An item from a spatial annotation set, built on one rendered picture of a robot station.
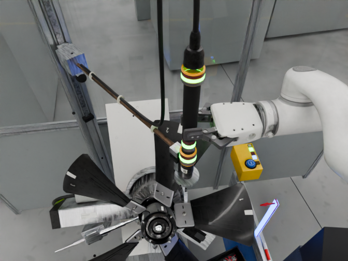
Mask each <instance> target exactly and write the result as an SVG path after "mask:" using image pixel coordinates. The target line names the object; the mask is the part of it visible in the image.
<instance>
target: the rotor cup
mask: <svg viewBox="0 0 348 261"><path fill-rule="evenodd" d="M141 204H142V205H144V206H145V207H147V209H146V210H144V211H143V212H142V213H140V214H138V217H139V220H140V222H141V233H142V235H143V237H144V238H145V239H146V241H147V242H149V243H151V244H156V245H160V244H164V243H167V242H168V241H170V240H171V239H172V238H173V237H174V235H175V233H176V229H177V224H176V218H175V211H174V205H175V203H174V201H173V202H172V206H171V208H170V207H167V206H166V205H164V204H163V203H161V202H160V201H158V200H156V199H155V198H154V194H151V195H149V196H147V197H146V198H145V199H144V200H143V201H142V202H141ZM161 206H162V207H163V208H164V210H162V209H161ZM143 215H144V219H143V220H142V216H143ZM157 225H160V226H161V227H162V230H160V231H157V230H156V226H157Z"/></svg>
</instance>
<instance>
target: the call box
mask: <svg viewBox="0 0 348 261"><path fill-rule="evenodd" d="M248 144H251V146H252V147H248ZM249 148H253V150H254V151H250V150H249ZM251 152H255V149H254V147H253V145H252V143H245V144H239V145H236V146H233V148H232V150H231V154H230V157H231V159H232V162H233V165H234V168H235V170H236V173H237V176H238V179H239V181H245V180H254V179H259V176H260V174H261V172H262V170H263V168H262V165H261V164H260V165H257V164H256V163H255V166H254V167H253V168H251V167H248V166H247V161H248V160H253V161H254V162H256V161H259V159H258V156H257V154H256V152H255V155H256V157H257V159H253V158H252V156H254V155H251ZM259 162H260V161H259Z"/></svg>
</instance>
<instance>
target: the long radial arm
mask: <svg viewBox="0 0 348 261"><path fill-rule="evenodd" d="M130 195H131V191H130V192H129V194H126V196H127V197H128V198H129V199H132V200H133V198H130ZM58 213H59V219H60V226H61V228H62V227H70V226H77V225H85V224H93V223H101V222H109V221H116V220H124V219H132V218H134V214H133V211H131V210H129V209H127V208H125V207H123V208H122V207H120V206H118V205H115V204H112V203H109V202H106V201H102V200H96V201H88V202H80V203H77V202H76V199H75V198H67V199H66V200H65V201H64V202H63V204H62V205H61V206H60V207H59V209H58Z"/></svg>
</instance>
